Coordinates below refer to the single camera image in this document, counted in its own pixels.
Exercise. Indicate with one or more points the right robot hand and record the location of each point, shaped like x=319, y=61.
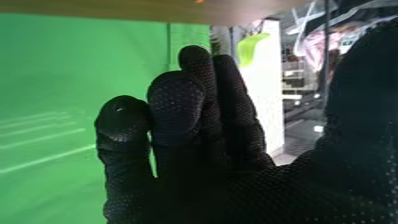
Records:
x=237, y=186

